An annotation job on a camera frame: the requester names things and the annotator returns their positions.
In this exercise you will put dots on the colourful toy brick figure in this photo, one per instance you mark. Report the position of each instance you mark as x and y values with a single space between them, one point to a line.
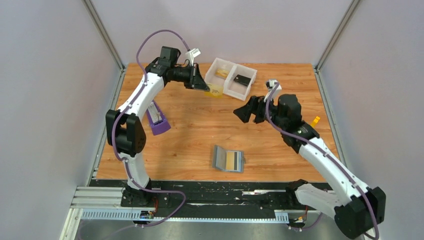
315 121

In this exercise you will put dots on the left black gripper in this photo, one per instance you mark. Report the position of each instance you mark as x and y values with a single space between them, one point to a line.
195 79

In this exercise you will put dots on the aluminium corner post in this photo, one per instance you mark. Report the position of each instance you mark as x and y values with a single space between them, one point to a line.
93 13
338 33

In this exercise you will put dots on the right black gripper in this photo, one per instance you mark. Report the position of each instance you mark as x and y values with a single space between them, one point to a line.
244 113

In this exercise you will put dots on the grey card holder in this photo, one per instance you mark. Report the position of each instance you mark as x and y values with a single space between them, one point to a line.
235 161

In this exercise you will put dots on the gold card in tray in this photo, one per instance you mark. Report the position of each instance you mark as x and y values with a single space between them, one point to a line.
221 73

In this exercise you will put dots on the gold credit card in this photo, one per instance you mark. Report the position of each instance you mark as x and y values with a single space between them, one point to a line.
215 91

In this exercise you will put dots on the left aluminium corner post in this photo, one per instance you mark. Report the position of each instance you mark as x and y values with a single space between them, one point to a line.
93 13

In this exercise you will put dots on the purple metronome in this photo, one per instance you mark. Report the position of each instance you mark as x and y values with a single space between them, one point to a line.
158 122

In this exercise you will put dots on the black card in tray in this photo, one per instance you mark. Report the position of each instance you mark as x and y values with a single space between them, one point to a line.
242 80

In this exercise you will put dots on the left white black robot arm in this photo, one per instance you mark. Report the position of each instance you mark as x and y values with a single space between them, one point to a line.
124 129

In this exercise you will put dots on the grey card in holder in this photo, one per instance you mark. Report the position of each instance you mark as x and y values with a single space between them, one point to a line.
220 155

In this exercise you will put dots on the right aluminium corner post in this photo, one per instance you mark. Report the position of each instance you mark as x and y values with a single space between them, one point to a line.
338 33

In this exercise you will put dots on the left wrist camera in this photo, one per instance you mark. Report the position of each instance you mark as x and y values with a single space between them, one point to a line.
191 54

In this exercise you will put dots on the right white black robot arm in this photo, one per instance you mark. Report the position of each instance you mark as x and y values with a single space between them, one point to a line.
356 208

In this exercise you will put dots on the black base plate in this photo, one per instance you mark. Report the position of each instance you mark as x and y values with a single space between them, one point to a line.
220 199

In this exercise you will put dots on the aluminium rail frame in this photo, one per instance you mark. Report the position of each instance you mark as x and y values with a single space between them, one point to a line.
103 202

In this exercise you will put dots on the white two-compartment tray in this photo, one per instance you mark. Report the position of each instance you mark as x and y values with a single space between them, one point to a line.
231 88

